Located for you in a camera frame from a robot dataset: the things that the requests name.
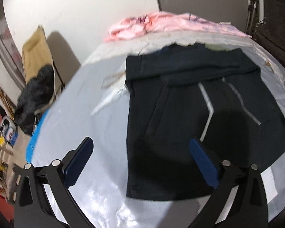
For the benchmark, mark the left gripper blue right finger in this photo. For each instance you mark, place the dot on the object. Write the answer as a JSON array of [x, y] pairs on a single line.
[[249, 207]]

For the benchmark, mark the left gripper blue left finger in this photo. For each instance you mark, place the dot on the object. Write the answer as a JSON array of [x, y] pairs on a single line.
[[32, 207]]

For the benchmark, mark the black zip sports jacket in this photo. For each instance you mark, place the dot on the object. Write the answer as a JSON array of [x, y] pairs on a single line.
[[182, 93]]

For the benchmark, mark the white paper sheet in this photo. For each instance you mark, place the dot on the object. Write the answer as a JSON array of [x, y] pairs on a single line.
[[269, 184]]

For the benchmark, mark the cluttered items on floor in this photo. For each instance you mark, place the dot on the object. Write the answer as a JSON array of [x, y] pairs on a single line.
[[8, 136]]

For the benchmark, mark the black folding recliner chair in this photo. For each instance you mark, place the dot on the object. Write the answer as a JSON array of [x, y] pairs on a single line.
[[266, 25]]

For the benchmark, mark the black garment on chair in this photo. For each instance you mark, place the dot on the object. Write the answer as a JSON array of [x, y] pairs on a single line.
[[36, 95]]

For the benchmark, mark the tan folding camp chair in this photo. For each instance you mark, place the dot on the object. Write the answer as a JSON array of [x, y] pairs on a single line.
[[36, 54]]

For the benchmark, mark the pink crumpled bed sheet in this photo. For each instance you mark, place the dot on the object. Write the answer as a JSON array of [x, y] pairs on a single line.
[[136, 27]]

